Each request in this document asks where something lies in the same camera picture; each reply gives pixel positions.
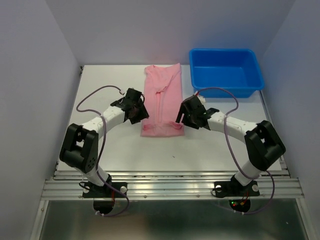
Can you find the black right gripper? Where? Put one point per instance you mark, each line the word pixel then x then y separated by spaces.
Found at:
pixel 182 110

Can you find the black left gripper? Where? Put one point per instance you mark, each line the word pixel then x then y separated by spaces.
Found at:
pixel 143 114

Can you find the pink t-shirt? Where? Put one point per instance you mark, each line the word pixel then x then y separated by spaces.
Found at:
pixel 163 97

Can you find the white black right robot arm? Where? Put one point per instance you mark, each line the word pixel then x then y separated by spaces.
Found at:
pixel 263 144

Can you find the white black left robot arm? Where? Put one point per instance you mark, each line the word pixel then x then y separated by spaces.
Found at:
pixel 84 144

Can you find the blue plastic bin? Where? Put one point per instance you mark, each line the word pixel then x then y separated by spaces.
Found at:
pixel 235 70

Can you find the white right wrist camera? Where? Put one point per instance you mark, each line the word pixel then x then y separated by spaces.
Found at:
pixel 202 99

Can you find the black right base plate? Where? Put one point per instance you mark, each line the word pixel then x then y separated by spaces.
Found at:
pixel 224 189

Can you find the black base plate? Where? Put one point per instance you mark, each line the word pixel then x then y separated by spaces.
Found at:
pixel 224 189
pixel 96 192

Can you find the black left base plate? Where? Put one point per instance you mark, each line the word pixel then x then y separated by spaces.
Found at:
pixel 96 192

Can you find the aluminium mounting rail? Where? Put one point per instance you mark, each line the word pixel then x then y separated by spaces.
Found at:
pixel 170 185

